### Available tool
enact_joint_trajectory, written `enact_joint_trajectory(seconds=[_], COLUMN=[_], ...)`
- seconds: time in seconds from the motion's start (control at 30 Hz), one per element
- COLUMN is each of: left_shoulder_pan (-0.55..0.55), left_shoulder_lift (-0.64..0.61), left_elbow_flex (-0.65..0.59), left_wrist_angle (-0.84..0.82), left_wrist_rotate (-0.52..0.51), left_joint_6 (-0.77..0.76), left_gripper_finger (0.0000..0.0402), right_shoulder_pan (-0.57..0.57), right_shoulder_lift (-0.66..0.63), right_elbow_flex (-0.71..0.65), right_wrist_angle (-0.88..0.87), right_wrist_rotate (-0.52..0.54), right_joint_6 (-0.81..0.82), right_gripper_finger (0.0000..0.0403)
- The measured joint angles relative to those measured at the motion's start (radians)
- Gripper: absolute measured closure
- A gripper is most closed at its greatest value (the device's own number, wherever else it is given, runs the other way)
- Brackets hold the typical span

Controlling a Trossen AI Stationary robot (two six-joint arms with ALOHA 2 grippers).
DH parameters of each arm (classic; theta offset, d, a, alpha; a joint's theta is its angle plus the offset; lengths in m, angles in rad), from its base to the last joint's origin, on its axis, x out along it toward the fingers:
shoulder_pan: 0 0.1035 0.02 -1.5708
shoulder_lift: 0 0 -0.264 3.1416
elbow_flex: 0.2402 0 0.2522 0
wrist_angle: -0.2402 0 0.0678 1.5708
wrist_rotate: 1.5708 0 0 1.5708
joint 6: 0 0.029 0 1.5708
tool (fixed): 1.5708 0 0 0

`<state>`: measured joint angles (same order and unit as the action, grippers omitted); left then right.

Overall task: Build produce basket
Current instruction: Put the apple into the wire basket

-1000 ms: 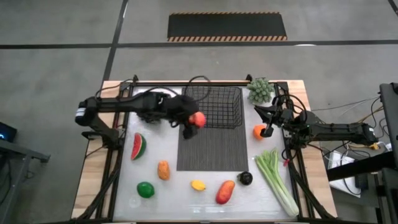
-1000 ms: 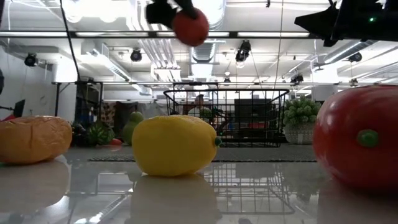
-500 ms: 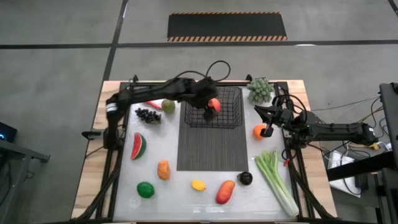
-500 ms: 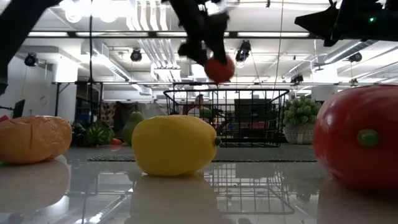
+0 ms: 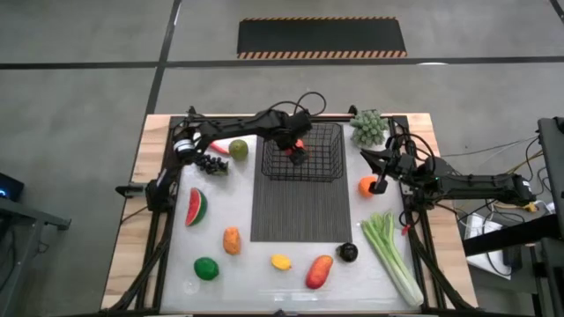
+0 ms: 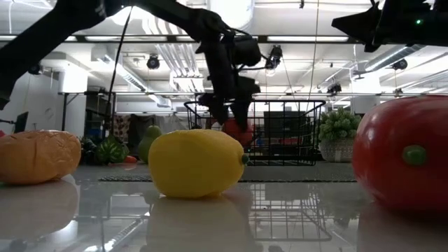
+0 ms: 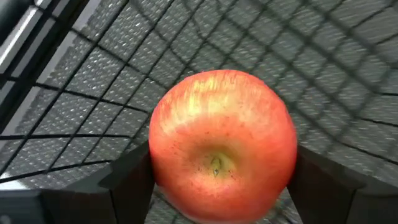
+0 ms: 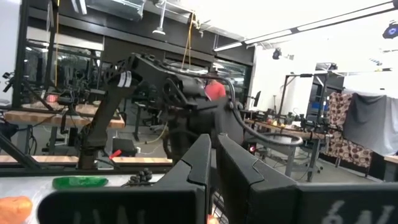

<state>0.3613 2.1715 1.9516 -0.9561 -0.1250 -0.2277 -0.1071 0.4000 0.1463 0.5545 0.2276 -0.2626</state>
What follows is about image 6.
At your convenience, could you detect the black overhead frame bar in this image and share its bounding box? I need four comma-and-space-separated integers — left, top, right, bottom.
0, 34, 448, 45

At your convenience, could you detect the dark background screen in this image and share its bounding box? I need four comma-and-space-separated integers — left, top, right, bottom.
263, 111, 309, 136

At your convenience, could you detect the green pear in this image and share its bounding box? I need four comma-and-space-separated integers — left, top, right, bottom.
137, 125, 163, 165

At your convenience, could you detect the light grey hanging cloth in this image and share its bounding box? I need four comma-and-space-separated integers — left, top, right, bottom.
155, 114, 190, 132

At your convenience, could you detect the black wire basket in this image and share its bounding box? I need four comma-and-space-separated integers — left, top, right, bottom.
183, 99, 327, 167

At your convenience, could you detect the black metal shelf frame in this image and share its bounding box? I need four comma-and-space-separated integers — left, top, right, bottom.
57, 90, 118, 141

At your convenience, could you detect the red apple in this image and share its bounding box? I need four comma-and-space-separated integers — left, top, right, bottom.
221, 118, 255, 148

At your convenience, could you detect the yellow lemon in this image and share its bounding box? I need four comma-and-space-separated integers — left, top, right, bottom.
148, 128, 250, 200

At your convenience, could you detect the black computer monitor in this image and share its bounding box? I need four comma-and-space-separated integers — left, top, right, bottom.
13, 111, 30, 134

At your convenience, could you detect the potted green succulent plant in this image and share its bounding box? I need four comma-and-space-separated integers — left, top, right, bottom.
317, 107, 363, 163

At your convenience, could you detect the dark grey hanging cloth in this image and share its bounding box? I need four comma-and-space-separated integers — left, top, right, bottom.
127, 114, 158, 155

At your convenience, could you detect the red plum tomato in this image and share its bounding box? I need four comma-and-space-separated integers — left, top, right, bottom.
351, 94, 448, 215

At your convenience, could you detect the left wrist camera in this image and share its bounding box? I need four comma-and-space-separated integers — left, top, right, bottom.
230, 34, 263, 68

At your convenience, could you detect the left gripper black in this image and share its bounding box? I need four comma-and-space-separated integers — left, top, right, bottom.
195, 29, 262, 132

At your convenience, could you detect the patterned hanging cloth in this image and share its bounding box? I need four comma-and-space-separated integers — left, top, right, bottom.
112, 114, 132, 143

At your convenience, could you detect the small striped watermelon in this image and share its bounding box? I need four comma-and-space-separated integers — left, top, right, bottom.
95, 135, 131, 165

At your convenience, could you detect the orange bumpy fruit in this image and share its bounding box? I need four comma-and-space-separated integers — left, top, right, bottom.
0, 129, 83, 186

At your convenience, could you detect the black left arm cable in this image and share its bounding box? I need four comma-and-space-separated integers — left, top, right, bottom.
104, 6, 134, 141

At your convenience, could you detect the green bell pepper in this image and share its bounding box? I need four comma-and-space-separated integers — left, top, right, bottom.
79, 136, 101, 166

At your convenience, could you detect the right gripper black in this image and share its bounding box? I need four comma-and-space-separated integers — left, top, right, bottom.
331, 0, 427, 54

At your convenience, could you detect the white ceiling duct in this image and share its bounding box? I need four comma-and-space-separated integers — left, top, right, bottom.
206, 0, 255, 31

